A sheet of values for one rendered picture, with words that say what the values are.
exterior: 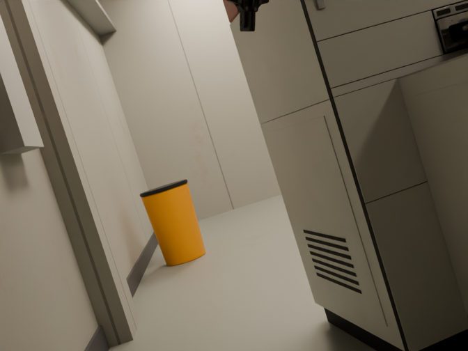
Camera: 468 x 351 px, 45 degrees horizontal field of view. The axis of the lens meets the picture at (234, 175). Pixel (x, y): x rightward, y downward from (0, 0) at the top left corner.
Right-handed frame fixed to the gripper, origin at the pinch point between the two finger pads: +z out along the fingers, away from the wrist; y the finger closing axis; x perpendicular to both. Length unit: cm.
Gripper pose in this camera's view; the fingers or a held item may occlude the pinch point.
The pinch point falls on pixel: (247, 21)
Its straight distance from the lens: 124.6
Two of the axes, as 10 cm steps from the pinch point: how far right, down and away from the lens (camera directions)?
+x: -5.9, -1.9, 7.8
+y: 8.1, -1.3, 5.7
